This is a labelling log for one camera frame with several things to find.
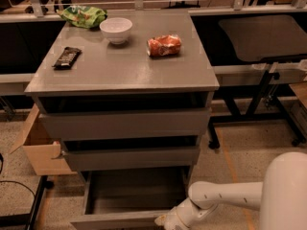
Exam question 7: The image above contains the grey bottom drawer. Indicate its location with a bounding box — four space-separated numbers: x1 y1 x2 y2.
71 167 186 230

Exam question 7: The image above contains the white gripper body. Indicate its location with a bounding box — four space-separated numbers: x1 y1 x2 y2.
154 205 191 230

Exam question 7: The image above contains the black cable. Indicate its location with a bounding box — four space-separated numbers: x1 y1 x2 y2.
0 152 36 199

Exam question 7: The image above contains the black frame side table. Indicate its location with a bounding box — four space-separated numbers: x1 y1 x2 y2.
203 14 306 149

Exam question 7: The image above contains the white bowl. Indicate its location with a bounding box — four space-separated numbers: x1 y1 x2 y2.
100 17 132 44

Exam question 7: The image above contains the black metal floor frame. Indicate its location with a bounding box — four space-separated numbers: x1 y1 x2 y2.
0 175 55 230

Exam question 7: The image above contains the grey drawer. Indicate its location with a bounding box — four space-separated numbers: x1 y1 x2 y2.
39 108 210 141
64 146 200 172
71 167 186 230

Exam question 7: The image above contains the grey top drawer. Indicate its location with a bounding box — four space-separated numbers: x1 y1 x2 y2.
39 108 210 141

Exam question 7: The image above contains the grey middle drawer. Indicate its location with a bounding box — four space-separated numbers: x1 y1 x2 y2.
64 146 200 172

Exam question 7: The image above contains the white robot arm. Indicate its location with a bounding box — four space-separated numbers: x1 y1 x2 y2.
154 152 307 230

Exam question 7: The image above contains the dark chocolate bar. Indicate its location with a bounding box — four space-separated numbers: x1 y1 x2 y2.
53 47 82 70

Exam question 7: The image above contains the grey drawer cabinet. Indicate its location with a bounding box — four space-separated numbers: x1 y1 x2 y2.
24 9 221 190

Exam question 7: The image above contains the cardboard box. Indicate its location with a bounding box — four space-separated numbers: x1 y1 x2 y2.
10 104 75 175

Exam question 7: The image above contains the crushed orange soda can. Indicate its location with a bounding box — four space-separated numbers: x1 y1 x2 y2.
147 34 181 57

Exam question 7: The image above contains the green chip bag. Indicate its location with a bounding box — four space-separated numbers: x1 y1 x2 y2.
57 5 107 29

